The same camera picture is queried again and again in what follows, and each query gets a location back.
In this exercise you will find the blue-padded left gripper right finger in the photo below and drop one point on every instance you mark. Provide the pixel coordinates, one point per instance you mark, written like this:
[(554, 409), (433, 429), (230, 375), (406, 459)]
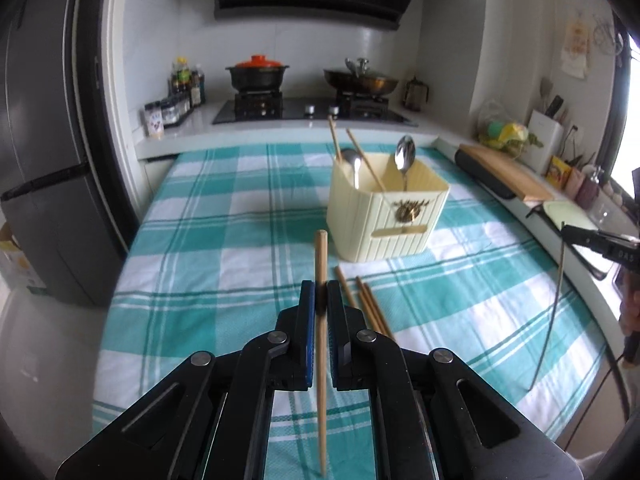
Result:
[(432, 416)]

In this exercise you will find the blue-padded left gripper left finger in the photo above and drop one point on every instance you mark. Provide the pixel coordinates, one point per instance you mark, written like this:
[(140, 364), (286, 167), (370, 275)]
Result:
[(210, 417)]

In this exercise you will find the large steel spoon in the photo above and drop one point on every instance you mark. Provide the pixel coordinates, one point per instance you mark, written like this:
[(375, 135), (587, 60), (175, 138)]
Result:
[(404, 157)]

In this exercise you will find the small steel spoon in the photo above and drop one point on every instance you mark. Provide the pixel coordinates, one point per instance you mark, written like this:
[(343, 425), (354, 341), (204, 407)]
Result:
[(352, 157)]

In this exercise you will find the person's right hand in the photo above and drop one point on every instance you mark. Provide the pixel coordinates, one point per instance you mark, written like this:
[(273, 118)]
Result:
[(630, 306)]

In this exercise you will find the light green cutting board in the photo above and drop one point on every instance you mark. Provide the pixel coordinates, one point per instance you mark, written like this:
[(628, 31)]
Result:
[(567, 213)]

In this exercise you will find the wooden cutting board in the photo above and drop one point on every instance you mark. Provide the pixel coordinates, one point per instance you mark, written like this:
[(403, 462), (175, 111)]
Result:
[(512, 174)]

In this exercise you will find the white knife block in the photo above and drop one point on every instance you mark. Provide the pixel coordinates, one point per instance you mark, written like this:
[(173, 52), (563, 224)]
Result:
[(547, 133)]

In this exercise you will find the plastic bag with produce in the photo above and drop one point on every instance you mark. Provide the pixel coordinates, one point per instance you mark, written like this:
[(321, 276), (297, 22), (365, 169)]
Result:
[(496, 129)]

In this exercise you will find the cream plastic utensil holder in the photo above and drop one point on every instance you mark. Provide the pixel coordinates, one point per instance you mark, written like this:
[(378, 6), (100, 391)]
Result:
[(378, 214)]

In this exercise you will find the cardboard box on floor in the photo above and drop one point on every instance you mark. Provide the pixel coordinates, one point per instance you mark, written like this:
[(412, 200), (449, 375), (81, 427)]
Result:
[(19, 262)]

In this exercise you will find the grey double-door refrigerator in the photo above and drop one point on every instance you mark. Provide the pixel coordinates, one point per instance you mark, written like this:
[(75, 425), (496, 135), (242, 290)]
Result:
[(62, 190)]

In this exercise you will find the black glass gas cooktop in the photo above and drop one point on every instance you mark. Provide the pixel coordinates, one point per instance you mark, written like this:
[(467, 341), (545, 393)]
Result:
[(255, 107)]

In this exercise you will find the spice jar rack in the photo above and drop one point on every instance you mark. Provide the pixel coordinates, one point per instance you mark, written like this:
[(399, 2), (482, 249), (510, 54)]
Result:
[(175, 109)]

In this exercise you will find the white spice shaker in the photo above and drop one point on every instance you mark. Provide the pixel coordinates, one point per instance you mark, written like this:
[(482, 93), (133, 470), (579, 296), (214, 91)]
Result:
[(154, 125)]

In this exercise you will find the wok with glass lid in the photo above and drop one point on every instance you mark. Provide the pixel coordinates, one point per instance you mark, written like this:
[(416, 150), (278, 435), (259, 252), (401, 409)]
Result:
[(357, 77)]

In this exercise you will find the sauce bottles cluster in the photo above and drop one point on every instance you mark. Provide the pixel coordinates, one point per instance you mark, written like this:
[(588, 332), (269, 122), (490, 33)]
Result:
[(188, 80)]

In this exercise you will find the black pot with red lid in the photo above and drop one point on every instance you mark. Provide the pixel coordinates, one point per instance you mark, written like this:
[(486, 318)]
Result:
[(258, 74)]

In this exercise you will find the hanging wall calendar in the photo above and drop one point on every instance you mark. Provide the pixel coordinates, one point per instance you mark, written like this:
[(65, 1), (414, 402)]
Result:
[(576, 47)]

